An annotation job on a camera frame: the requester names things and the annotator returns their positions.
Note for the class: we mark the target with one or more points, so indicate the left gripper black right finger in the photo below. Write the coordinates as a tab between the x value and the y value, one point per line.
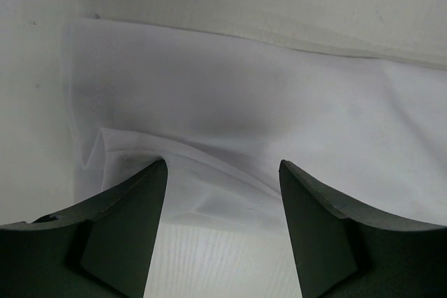
343	247

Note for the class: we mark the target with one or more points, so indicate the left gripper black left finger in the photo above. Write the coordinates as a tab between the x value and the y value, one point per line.
100	247

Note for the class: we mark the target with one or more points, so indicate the white t shirt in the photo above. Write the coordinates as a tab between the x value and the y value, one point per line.
223	112

